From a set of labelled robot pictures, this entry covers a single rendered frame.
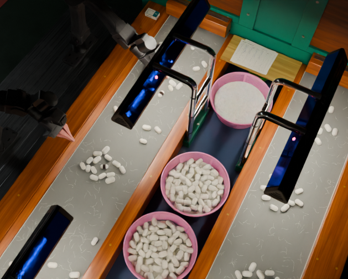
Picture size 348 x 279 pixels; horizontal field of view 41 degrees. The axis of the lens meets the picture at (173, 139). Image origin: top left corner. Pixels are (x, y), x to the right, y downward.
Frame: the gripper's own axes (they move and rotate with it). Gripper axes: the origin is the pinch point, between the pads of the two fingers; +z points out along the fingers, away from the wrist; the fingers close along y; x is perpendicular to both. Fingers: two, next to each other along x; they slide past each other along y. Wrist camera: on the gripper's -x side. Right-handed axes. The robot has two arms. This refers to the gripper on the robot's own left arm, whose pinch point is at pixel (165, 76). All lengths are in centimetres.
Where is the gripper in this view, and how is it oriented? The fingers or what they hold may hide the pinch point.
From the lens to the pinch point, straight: 203.7
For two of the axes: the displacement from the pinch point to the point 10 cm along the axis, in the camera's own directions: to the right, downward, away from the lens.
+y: 4.5, -7.8, 4.3
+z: 6.7, 6.2, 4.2
